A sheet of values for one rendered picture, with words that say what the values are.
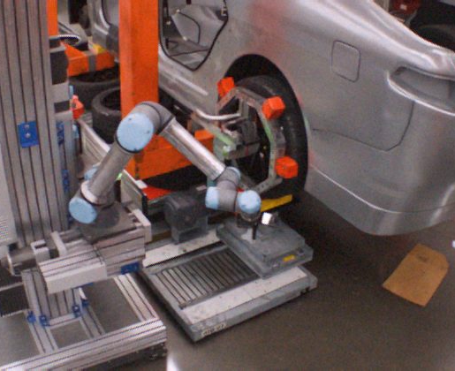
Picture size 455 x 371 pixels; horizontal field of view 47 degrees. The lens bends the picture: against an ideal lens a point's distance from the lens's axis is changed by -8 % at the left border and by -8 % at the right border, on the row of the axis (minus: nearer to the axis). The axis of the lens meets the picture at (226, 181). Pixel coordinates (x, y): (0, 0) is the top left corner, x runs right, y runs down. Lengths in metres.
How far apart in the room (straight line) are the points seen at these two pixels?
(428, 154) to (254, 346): 1.36
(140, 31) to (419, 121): 1.48
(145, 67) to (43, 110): 0.90
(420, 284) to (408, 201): 1.21
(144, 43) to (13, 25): 1.02
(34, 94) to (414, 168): 1.54
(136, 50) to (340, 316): 1.82
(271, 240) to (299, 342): 0.66
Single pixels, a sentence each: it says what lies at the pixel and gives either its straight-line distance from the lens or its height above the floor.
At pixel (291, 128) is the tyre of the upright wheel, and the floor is 1.03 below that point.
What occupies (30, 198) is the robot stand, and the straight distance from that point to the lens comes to 2.38.
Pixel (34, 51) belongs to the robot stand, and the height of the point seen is 1.56.
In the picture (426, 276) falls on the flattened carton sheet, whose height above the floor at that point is 0.01.
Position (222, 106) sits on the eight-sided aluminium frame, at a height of 0.98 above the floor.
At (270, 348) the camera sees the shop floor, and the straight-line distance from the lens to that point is 2.93.
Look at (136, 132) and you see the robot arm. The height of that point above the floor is 1.35.
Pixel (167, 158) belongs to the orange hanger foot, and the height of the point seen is 0.61.
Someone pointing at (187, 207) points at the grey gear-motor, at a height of 0.39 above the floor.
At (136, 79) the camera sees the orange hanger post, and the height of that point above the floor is 1.14.
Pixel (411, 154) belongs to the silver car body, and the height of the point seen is 1.20.
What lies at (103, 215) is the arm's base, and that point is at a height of 0.88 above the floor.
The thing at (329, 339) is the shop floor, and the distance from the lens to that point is 3.03.
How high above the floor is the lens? 2.16
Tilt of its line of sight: 31 degrees down
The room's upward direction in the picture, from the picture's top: 2 degrees clockwise
